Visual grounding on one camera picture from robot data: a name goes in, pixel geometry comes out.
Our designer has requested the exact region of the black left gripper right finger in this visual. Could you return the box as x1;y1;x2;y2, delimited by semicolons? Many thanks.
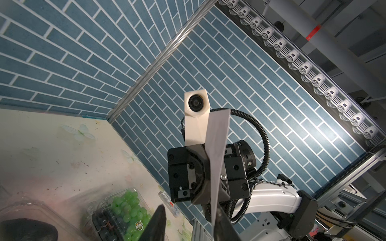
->
213;206;241;241

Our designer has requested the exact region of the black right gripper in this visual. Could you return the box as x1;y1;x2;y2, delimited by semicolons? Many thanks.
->
167;144;250;205

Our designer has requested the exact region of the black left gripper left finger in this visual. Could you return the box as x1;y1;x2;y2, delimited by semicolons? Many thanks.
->
139;205;166;241

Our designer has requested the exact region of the white fruit sticker sheet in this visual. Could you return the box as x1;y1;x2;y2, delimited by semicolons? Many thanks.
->
205;109;231;226

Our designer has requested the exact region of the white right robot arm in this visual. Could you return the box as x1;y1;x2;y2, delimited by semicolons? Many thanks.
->
167;140;317;241

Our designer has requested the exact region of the clear box of mixed grapes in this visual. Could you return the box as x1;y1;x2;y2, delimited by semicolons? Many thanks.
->
87;188;154;241

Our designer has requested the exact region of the clear box of avocados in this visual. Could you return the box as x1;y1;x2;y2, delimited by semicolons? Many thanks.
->
1;199;86;241

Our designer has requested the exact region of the overhead LED light strip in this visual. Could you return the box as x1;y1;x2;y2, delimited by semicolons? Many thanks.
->
219;1;386;147

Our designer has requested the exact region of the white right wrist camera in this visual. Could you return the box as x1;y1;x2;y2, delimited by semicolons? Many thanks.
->
184;89;211;146

